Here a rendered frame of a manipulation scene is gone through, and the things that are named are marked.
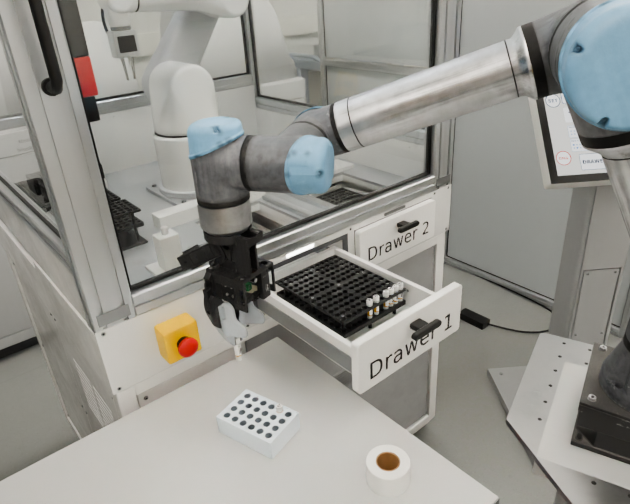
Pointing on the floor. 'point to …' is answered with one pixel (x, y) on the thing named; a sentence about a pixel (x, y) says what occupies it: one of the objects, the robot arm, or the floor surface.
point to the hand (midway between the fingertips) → (233, 334)
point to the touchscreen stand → (581, 278)
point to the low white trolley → (301, 399)
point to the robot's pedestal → (550, 449)
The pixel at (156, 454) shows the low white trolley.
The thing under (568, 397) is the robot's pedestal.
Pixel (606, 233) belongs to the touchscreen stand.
